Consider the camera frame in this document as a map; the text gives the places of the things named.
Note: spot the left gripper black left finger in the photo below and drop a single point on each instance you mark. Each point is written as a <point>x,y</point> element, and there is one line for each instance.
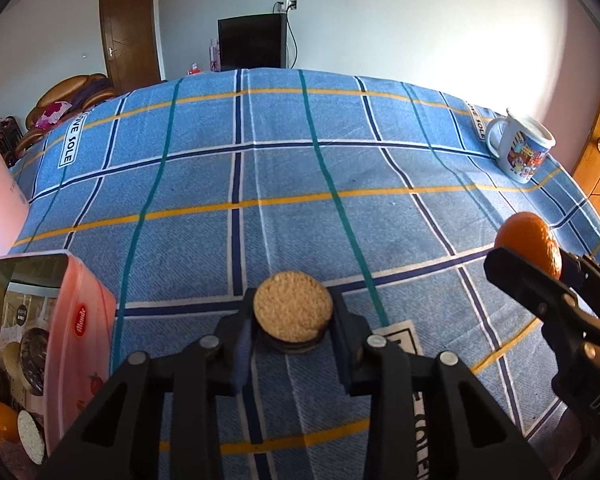
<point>236,335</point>

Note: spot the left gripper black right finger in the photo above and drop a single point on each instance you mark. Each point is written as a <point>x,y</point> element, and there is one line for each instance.
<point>355,360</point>

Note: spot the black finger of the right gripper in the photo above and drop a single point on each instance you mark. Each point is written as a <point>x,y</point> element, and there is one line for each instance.
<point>547,298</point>

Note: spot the orange mandarin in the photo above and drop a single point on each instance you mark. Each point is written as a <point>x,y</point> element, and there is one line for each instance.
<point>530,237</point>

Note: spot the sandwich cookie back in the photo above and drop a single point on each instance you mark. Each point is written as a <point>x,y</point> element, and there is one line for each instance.
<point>293,311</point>

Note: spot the smooth orange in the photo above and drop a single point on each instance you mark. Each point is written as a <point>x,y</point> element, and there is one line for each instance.
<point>8,424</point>

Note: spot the white printed mug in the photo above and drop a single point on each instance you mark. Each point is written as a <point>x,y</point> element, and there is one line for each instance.
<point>519,144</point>

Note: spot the pink metal tin box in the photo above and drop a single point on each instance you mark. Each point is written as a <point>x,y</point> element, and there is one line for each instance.
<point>56,325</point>

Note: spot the blue plaid tablecloth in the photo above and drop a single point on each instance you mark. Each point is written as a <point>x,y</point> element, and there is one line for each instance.
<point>181,196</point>

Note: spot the paper leaflet in tin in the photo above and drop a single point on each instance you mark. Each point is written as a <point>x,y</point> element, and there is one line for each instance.
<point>24,333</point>

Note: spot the brown leather armchair back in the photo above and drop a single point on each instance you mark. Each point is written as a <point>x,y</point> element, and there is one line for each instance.
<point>68,98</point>

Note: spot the black television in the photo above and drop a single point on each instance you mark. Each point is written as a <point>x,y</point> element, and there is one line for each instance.
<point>253,41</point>

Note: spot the brown wooden door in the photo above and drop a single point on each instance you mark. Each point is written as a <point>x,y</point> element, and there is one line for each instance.
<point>129,43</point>

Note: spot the wall power socket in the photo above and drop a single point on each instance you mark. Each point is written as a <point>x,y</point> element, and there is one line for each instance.
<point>289,5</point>

